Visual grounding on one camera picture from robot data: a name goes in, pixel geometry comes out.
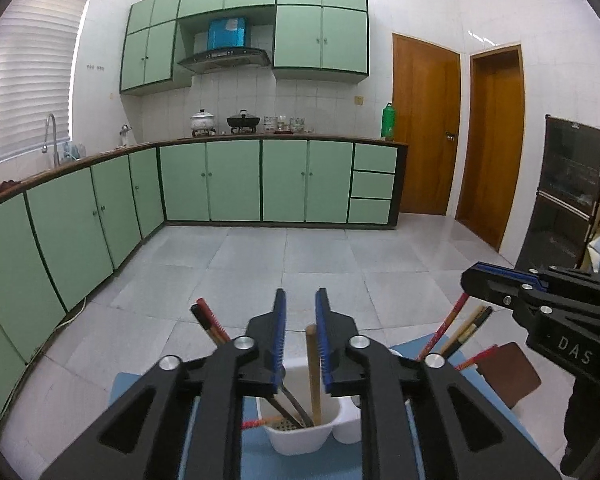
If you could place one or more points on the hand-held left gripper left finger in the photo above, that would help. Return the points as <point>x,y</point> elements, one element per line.
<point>279,320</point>

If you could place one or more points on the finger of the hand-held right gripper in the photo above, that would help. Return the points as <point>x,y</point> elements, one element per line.
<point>490,287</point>
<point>510,274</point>

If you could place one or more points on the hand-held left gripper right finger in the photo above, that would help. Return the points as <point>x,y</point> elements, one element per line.
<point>322,335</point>

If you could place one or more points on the plain wooden chopstick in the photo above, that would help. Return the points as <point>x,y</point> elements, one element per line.
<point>460,332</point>
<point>312,360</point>
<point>480,317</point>

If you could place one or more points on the red patterned wooden chopstick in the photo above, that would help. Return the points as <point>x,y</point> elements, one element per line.
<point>480,355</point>
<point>450,320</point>
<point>250,424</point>
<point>212,317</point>

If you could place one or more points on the black chopstick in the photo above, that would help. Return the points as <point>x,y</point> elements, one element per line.
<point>295,407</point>

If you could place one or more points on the white two-compartment utensil holder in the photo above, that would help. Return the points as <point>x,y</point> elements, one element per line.
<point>300,435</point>

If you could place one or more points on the brown wooden chair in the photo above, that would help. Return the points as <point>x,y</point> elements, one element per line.
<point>510,375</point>

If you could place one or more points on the black glass-door cabinet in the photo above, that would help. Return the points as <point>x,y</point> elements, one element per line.
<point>560,185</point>

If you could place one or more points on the brown wooden door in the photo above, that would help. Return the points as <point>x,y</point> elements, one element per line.
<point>425,135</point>
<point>490,150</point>

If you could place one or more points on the blue tablecloth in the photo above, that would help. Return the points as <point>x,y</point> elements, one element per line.
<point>300,467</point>

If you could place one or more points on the green lower kitchen cabinets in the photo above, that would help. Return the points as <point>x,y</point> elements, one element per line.
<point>230,180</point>

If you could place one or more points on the green kitchen cabinets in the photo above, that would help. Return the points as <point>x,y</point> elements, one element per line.
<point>230,180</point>
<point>320,35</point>

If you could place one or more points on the green plastic bottle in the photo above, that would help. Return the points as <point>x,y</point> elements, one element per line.
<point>388,122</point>

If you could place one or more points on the small glass jar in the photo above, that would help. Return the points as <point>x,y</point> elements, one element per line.
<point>282,123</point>

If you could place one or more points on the black wok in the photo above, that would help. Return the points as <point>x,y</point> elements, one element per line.
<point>242,121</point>

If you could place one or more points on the white cooking pot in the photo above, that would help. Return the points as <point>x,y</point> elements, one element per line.
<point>202,121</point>

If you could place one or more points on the translucent plastic bottle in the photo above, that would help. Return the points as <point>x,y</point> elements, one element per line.
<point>75,151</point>

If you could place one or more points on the dark range hood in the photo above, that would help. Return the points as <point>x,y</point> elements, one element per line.
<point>225,60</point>

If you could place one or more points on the metal sink faucet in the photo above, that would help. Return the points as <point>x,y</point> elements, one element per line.
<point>55,145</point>

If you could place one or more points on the green upper kitchen cabinets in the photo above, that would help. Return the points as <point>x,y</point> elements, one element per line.
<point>320,35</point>

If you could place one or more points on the dark cloth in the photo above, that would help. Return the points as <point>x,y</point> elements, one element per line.
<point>0,186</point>

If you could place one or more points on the white window blinds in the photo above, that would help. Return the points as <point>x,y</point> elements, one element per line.
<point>25,70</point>

